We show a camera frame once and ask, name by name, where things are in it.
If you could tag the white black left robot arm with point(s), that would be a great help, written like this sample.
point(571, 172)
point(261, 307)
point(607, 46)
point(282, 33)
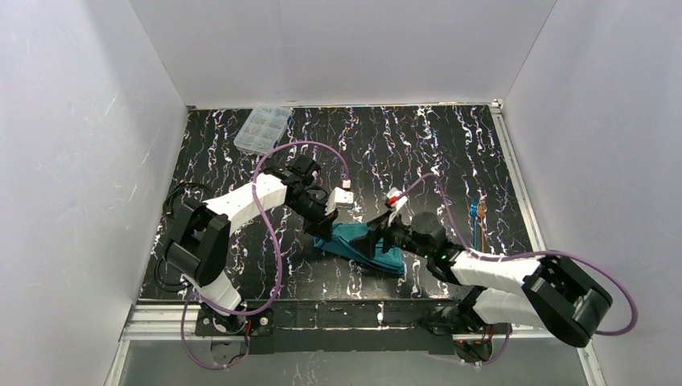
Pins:
point(197, 242)

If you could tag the clear plastic screw organizer box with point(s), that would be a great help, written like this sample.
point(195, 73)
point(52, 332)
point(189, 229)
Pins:
point(263, 130)

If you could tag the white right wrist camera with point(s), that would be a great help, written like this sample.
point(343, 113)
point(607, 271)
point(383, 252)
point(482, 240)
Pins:
point(395, 201)

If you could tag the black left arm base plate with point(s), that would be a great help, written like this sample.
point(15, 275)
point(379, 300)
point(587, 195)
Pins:
point(210, 323)

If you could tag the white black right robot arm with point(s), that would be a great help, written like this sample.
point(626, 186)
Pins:
point(551, 292)

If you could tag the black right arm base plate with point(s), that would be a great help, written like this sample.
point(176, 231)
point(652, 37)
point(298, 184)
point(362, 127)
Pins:
point(451, 319)

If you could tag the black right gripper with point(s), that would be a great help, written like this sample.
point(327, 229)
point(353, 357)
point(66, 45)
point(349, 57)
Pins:
point(384, 231)

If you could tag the aluminium right side rail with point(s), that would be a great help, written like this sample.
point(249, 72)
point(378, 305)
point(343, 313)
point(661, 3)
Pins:
point(513, 166)

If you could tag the aluminium front frame rail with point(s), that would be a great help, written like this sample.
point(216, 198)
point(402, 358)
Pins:
point(175, 321)

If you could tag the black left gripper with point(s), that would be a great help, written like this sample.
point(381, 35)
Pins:
point(324, 223)

